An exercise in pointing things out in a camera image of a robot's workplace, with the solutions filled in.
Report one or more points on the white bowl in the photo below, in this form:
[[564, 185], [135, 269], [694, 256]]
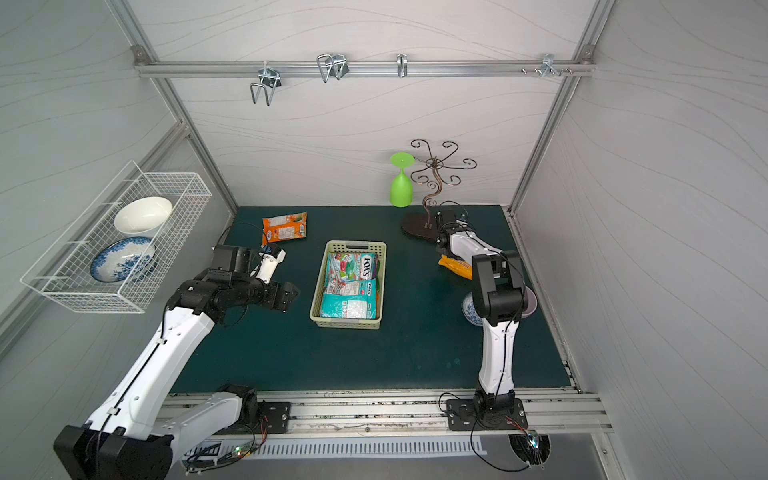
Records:
[[143, 217]]

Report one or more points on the aluminium top rail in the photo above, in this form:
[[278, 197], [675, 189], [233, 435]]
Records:
[[357, 69]]

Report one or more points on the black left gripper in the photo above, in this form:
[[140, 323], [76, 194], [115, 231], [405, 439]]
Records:
[[280, 295]]

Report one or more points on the teal candy bag back side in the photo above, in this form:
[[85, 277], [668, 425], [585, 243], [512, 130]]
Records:
[[350, 300]]

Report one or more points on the teal Fox's mint candy bag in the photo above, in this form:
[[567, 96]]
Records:
[[351, 266]]

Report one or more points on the metal hook right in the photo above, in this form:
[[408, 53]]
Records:
[[547, 68]]

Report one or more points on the green plastic wine glass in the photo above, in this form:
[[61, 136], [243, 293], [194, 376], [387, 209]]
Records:
[[401, 189]]

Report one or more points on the white wire wall basket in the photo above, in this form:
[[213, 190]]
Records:
[[62, 272]]

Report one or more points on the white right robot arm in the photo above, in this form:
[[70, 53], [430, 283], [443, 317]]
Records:
[[499, 299]]

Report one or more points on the metal double hook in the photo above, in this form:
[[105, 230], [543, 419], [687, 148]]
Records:
[[268, 81]]

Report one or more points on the dark bronze cup tree stand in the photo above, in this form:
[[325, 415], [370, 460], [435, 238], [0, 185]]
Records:
[[436, 174]]

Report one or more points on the yellow mango candy bag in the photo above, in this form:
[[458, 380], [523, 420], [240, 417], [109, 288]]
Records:
[[458, 267]]

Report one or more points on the blue patterned plate bowl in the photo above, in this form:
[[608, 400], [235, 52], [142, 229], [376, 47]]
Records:
[[127, 259]]

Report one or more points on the metal hook centre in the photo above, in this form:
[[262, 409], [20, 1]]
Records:
[[332, 65]]

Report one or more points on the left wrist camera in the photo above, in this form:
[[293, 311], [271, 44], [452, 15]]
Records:
[[271, 257]]

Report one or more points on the lilac bowl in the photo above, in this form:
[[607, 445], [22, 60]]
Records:
[[530, 303]]

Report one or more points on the orange Fox's candy bag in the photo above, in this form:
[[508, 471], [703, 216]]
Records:
[[284, 228]]

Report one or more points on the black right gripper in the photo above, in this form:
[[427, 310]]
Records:
[[448, 223]]

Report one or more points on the small metal hook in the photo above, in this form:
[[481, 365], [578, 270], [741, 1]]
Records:
[[402, 65]]

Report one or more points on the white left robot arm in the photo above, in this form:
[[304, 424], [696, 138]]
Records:
[[122, 438]]

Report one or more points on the pale green plastic basket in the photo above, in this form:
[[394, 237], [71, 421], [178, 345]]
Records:
[[333, 246]]

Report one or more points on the small blue patterned bowl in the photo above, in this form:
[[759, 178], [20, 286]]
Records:
[[469, 311]]

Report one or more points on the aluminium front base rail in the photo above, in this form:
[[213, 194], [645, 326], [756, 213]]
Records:
[[385, 413]]

